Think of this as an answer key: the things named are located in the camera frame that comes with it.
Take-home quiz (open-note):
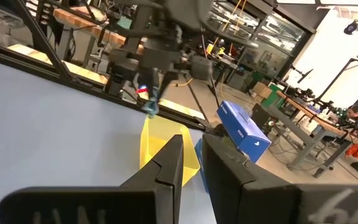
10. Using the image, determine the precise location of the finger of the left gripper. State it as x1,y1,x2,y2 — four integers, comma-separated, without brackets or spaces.
143,68,162,106
160,71,176,101

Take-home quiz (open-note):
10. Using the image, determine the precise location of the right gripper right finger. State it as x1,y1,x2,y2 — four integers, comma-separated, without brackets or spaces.
201,133,358,224

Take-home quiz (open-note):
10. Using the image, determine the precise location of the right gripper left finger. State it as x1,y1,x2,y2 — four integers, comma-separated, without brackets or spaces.
0,133,185,224

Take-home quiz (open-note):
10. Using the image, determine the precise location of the teal USB-C cable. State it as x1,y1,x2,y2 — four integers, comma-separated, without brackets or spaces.
141,95,161,119

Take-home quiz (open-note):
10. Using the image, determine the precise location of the yellow translucent plastic bin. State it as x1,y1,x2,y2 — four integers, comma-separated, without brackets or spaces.
139,115,201,187

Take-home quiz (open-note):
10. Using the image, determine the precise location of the blue windowed cardboard box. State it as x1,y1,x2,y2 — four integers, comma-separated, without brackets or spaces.
194,100,272,194

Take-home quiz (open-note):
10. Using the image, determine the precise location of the blue-grey table mat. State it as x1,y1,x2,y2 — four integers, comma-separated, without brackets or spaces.
0,57,218,224

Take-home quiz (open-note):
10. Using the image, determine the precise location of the wooden workbench with robot arms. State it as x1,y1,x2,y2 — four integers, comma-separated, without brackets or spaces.
275,88,358,180

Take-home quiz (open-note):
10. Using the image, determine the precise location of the brown cardboard box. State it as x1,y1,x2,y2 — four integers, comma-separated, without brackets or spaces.
252,81,274,100

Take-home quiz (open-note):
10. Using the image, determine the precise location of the green crate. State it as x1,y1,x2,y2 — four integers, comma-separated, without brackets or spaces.
261,83,287,110

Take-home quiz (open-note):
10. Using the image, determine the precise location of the metal storage rack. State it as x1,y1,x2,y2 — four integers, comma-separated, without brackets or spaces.
206,0,317,80

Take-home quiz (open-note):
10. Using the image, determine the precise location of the black aluminium table frame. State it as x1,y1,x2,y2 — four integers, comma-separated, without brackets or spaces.
0,0,219,132

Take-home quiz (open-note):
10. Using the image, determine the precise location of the black overhead stand frame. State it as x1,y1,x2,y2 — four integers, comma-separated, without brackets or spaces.
314,57,358,105

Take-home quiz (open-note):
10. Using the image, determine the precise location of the black ceiling camera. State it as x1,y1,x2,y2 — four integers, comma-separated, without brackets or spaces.
343,19,358,35

